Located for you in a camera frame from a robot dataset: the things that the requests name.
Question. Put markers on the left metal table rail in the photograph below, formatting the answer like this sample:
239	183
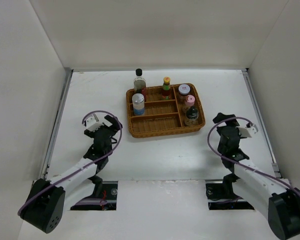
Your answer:
56	123

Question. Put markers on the pink lid spice bottle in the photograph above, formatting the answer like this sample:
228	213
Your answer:
188	103

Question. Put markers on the red sauce bottle yellow cap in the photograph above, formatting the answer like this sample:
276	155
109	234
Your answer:
166	90

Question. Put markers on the brown wicker divided tray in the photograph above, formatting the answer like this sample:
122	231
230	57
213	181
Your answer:
162	117

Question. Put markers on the silver lid spice jar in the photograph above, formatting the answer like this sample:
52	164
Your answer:
138	104

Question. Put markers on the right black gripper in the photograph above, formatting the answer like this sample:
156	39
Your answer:
233	122

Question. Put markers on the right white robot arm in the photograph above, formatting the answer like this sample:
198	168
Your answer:
274	198

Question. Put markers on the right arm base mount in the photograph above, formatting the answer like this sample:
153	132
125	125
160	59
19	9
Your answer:
220	195

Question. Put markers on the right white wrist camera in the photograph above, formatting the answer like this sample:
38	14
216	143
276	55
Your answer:
248	131

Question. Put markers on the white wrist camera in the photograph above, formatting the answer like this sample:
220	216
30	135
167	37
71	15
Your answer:
248	131
92	123

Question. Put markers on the metal table rail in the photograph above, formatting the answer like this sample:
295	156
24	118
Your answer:
56	123
261	123

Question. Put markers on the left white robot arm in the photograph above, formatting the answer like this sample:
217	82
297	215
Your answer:
48	199

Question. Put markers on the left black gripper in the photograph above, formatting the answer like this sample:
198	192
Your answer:
115	125

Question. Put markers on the white lid glass jar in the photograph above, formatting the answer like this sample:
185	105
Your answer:
183	92

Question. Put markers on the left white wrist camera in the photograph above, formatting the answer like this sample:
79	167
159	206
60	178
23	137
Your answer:
92	123

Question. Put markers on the black cap spice bottle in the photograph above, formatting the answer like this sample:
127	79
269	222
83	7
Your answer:
191	117

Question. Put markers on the right metal table rail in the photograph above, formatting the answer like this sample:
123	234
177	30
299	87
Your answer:
261	123

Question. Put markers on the dark sauce bottle black cap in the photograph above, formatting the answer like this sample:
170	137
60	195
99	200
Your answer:
139	84

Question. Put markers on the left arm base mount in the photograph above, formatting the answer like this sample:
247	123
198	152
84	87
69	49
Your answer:
103	197

